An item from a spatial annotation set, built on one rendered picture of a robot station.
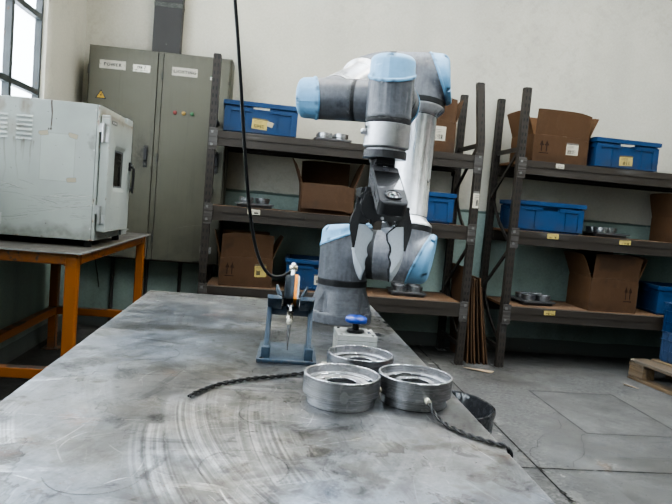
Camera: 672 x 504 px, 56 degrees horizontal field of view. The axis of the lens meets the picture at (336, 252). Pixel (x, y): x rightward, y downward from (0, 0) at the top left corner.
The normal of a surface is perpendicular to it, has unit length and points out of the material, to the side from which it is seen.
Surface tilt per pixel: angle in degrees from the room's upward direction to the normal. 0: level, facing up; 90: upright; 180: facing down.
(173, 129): 90
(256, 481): 0
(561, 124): 94
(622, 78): 90
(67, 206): 88
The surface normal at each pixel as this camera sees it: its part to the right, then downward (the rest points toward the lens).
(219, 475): 0.08, -0.99
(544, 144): 0.16, 0.11
